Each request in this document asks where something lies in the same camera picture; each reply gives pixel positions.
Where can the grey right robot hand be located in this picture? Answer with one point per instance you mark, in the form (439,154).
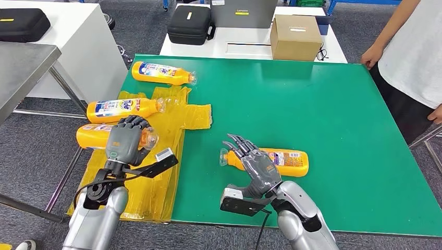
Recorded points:
(262,176)

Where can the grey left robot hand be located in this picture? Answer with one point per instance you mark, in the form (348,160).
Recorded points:
(124,143)

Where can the orange Tide detergent bottle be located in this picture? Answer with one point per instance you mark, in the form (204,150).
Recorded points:
(117,111)
(89,136)
(293,165)
(155,74)

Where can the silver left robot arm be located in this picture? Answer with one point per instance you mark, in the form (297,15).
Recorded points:
(96,224)

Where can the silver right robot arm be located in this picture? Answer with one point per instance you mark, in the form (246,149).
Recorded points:
(304,224)

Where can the person's right forearm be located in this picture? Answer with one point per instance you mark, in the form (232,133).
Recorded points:
(397,20)

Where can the yellow taped plastic sheet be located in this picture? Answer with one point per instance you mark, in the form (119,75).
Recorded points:
(165,193)

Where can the white desk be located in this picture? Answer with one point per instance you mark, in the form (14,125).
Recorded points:
(83,51)

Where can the white table with slot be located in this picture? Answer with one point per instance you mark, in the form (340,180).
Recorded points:
(207,50)

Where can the stainless steel table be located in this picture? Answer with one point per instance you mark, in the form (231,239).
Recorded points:
(20,69)

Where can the black case with white label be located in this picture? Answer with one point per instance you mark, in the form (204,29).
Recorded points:
(189,27)

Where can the black eyeglasses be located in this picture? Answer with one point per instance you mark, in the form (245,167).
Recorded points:
(318,54)

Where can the brown cardboard box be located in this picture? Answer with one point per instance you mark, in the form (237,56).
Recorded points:
(295,41)

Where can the white shoe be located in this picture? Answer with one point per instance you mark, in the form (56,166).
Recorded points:
(26,246)

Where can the blue metal leg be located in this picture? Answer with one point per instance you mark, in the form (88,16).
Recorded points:
(165,4)

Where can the black case with yellow stripe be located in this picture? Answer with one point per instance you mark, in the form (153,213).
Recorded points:
(20,27)

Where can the grey Lenovo laptop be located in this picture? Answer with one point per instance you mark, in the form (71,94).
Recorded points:
(241,19)

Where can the person's right hand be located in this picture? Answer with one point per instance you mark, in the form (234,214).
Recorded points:
(372,57)

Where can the person's hand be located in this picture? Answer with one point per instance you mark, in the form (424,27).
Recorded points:
(435,115)
(372,57)

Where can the dark blue notebook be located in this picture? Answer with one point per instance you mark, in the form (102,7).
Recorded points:
(325,26)

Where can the green plastic crate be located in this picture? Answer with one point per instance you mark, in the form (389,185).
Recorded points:
(310,2)

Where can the person's left hand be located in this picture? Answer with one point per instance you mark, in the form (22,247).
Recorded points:
(435,115)

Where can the person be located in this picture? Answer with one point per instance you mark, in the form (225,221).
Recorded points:
(414,62)

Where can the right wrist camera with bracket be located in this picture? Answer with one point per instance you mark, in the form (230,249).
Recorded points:
(241,207)

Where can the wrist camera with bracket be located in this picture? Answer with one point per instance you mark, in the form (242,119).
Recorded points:
(164,155)
(241,207)

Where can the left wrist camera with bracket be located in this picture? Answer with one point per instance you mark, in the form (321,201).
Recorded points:
(164,155)

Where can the steel desk frame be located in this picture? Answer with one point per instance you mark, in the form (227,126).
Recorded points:
(434,159)

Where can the blue metal frame cart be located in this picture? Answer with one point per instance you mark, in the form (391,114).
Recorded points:
(345,2)

